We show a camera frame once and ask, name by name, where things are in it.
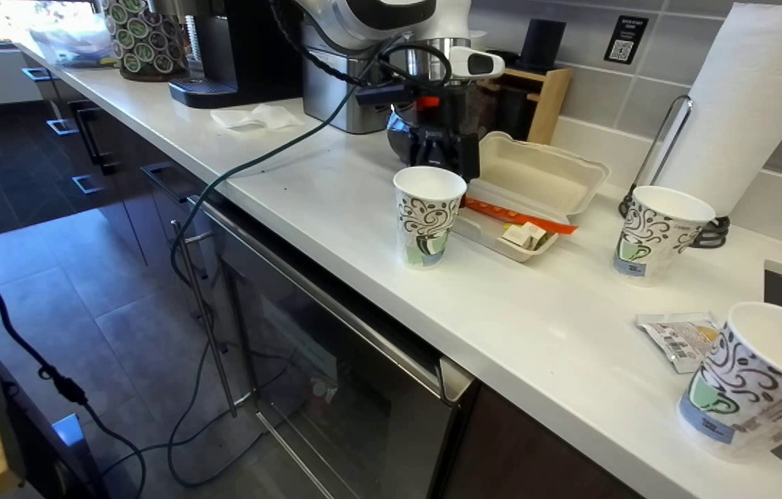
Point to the patterned paper coffee cup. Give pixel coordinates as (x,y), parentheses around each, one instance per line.
(427,201)

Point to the patterned paper cup by sink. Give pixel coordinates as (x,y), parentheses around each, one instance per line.
(736,395)

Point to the patterned paper cup middle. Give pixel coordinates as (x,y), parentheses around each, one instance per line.
(658,226)

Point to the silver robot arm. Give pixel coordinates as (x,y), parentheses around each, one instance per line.
(420,64)

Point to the silver metal canister box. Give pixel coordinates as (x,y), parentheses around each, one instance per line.
(331,98)

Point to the silver Keurig coffee maker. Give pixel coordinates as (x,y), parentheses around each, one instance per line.
(249,53)

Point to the black wire pod carousel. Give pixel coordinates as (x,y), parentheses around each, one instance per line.
(147,36)

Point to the orange packet in food pack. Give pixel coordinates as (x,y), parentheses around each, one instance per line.
(516,217)

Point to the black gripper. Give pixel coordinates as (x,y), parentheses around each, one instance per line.
(475,107)

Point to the crumpled white napkin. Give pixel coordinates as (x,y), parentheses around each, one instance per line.
(252,118)

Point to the white paper towel roll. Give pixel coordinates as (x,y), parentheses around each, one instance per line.
(736,109)

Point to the wooden rack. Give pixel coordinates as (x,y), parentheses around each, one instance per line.
(528,102)

